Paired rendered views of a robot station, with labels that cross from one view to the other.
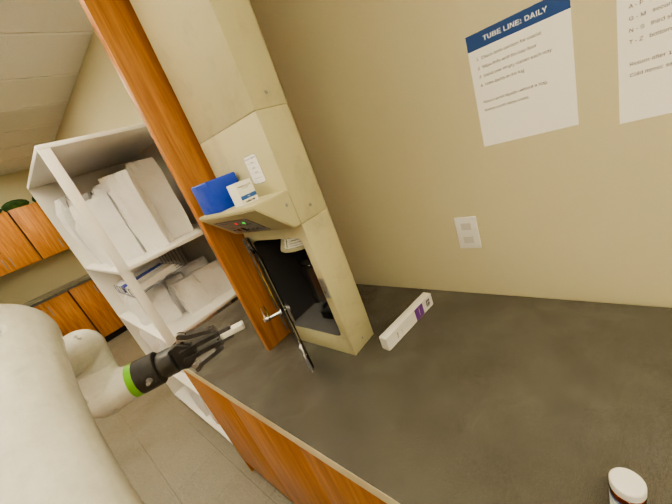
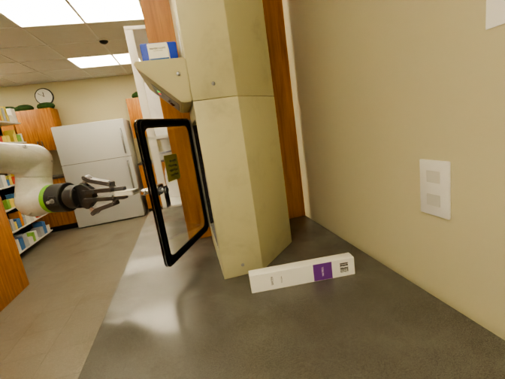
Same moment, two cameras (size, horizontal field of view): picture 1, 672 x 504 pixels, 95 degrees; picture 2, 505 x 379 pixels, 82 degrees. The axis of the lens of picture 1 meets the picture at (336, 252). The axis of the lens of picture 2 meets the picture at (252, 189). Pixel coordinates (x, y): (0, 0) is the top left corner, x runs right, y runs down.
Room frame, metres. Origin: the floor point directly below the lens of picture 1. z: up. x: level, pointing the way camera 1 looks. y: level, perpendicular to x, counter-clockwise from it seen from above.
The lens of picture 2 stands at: (0.26, -0.41, 1.33)
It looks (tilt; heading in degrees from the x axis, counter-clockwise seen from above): 12 degrees down; 31
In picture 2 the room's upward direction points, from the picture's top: 8 degrees counter-clockwise
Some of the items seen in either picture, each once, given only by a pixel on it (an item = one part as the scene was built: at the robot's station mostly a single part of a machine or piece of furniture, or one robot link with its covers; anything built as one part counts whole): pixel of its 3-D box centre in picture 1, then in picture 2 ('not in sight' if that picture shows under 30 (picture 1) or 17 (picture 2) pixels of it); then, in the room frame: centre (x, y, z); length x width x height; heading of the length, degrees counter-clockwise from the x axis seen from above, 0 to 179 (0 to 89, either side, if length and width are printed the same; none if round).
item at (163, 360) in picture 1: (178, 357); (83, 195); (0.77, 0.51, 1.20); 0.09 x 0.07 x 0.08; 107
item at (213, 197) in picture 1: (219, 194); (161, 63); (0.96, 0.26, 1.56); 0.10 x 0.10 x 0.09; 43
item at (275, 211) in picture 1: (246, 221); (167, 92); (0.91, 0.21, 1.46); 0.32 x 0.12 x 0.10; 43
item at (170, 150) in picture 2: (276, 300); (178, 185); (0.90, 0.24, 1.19); 0.30 x 0.01 x 0.40; 16
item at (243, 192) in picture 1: (242, 192); (160, 58); (0.87, 0.18, 1.54); 0.05 x 0.05 x 0.06; 39
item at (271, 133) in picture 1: (305, 234); (237, 131); (1.03, 0.08, 1.33); 0.32 x 0.25 x 0.77; 43
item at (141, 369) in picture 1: (150, 372); (62, 198); (0.74, 0.58, 1.20); 0.12 x 0.06 x 0.09; 17
